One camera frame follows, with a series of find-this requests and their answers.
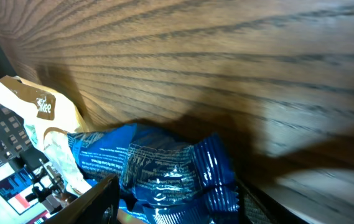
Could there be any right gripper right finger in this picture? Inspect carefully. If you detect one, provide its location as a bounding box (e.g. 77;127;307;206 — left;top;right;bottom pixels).
237;179;307;224

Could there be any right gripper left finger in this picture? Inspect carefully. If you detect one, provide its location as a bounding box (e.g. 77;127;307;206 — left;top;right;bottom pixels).
44;175;120;224

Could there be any beige brown cookie bag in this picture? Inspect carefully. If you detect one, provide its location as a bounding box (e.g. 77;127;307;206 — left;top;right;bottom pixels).
0;76;91;195

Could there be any blue snack bar wrapper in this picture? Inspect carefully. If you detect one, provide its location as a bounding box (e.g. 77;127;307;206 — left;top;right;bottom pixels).
68;123;239;223

